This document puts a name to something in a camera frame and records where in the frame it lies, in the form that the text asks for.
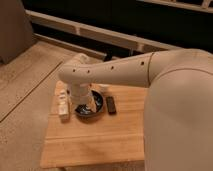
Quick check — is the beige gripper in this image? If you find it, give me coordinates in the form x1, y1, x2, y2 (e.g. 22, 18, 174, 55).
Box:
68, 84, 97, 113

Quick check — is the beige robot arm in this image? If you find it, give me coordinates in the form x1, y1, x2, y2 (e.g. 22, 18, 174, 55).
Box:
59, 49, 213, 171

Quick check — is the dark ceramic cup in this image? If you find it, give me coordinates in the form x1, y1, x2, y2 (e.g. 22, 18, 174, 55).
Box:
75, 90, 103, 118

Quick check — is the dark blue rectangular block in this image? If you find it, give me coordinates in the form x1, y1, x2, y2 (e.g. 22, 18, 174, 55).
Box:
106, 96, 116, 114

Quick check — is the wooden board table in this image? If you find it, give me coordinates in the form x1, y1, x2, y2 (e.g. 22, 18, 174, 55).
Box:
40, 82, 147, 168

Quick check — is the beige couch corner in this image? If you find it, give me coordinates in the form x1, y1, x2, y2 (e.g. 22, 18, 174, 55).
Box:
0, 0, 36, 63

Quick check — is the white shelf rail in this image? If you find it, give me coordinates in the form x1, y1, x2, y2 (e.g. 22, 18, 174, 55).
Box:
26, 10, 179, 53

